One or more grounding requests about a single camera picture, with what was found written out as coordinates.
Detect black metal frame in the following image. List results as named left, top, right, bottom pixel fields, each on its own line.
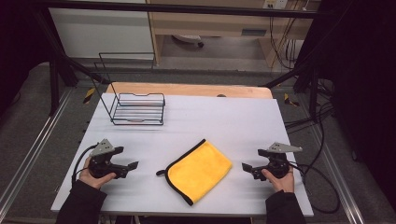
left=30, top=0, right=331, bottom=117

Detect bundle of black floor cables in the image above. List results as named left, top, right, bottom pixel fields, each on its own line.
left=283, top=78, right=335, bottom=134

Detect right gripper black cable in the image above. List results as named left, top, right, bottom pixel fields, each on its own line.
left=289, top=161, right=342, bottom=216

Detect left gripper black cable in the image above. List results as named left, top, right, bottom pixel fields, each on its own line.
left=71, top=144, right=99, bottom=189

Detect white chair base with wheel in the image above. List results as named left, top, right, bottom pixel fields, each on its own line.
left=172, top=34, right=205, bottom=49

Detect white wall socket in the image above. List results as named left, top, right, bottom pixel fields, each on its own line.
left=262, top=0, right=290, bottom=10

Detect aluminium floor rail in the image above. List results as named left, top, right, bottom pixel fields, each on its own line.
left=297, top=96, right=368, bottom=224
left=0, top=88, right=73, bottom=207

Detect white cabinet panel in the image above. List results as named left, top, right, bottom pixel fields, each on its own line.
left=49, top=7, right=155, bottom=61

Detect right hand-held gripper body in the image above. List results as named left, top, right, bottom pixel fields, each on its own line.
left=253, top=142, right=304, bottom=182

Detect black wire rack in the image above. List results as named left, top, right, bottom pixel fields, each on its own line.
left=92, top=51, right=166, bottom=127

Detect person's right hand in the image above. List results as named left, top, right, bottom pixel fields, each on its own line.
left=261, top=165, right=295, bottom=194

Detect yellow cloth with black edge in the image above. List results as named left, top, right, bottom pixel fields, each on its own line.
left=156, top=138, right=233, bottom=207

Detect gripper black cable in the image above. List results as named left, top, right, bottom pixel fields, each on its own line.
left=71, top=144, right=99, bottom=189
left=289, top=161, right=342, bottom=216

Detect wooden desk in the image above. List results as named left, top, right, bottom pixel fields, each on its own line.
left=145, top=0, right=322, bottom=67

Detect black curtain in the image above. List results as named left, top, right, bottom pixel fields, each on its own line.
left=306, top=0, right=396, bottom=204
left=0, top=0, right=52, bottom=115

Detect person's left hand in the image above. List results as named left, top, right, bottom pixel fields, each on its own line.
left=78, top=156, right=117, bottom=190

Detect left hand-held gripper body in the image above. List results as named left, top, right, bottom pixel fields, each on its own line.
left=88, top=138, right=129, bottom=180

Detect yellow black tape marker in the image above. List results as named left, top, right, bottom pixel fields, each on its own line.
left=283, top=92, right=301, bottom=107
left=82, top=87, right=96, bottom=105

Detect hanging black cables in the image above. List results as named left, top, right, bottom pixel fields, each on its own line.
left=268, top=14, right=301, bottom=71

